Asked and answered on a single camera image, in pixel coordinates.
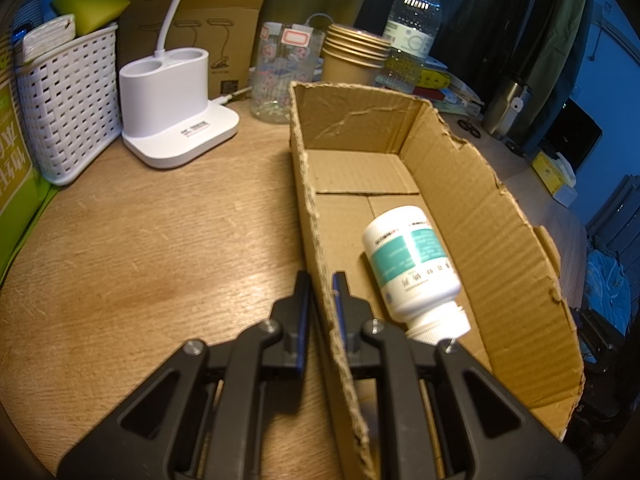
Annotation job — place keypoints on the yellow green sponge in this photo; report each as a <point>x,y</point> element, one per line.
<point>90,0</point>

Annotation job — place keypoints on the cardboard box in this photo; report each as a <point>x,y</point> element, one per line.
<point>500,260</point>

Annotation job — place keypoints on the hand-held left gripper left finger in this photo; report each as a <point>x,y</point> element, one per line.
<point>300,320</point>

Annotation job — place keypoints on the white paper packets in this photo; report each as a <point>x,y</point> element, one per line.
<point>462,90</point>

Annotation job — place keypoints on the blue cloth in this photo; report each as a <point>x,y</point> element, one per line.
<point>607,290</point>

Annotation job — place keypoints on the dark hanging jacket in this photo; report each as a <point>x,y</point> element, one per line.
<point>525,20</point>

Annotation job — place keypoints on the white tissue pack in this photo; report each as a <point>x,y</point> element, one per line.
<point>47,35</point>

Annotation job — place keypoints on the small black object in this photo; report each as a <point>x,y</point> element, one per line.
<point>515,149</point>

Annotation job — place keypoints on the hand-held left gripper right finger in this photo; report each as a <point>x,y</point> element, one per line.
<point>340,305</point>

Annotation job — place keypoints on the green paper cup package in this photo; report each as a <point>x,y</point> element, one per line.
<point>15,170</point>

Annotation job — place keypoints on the black scissors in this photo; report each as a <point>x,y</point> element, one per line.
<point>470,127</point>

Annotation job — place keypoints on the white woven plastic basket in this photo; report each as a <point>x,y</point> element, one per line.
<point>70,110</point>

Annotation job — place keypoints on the clear plastic water bottle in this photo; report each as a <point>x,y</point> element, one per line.
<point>412,20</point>

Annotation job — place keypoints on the stainless steel thermos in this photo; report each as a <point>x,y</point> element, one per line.
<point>505,105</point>

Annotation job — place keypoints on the stack of brown paper cups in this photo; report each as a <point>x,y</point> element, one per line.
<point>350,60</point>

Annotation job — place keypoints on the white desk lamp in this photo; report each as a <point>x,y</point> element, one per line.
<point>165,90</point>

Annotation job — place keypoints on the brown cardboard lamp packaging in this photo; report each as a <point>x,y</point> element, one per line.
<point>240,35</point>

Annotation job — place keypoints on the small yellow box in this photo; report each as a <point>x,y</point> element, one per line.
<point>547,170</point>

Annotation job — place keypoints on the black screen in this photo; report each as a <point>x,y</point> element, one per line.
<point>577,135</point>

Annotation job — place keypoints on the white medicine bottle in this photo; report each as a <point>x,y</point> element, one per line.
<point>410,260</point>

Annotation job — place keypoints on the clear patterned glass cup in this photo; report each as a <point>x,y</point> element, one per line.
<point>280,75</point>

